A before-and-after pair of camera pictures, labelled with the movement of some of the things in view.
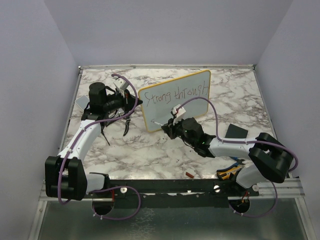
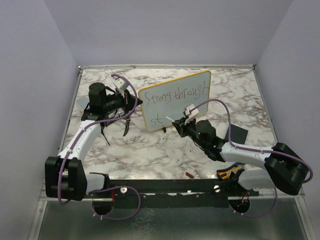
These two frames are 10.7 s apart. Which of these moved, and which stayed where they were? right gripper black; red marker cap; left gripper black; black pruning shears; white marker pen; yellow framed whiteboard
Moved: white marker pen; right gripper black
Stayed: red marker cap; left gripper black; yellow framed whiteboard; black pruning shears
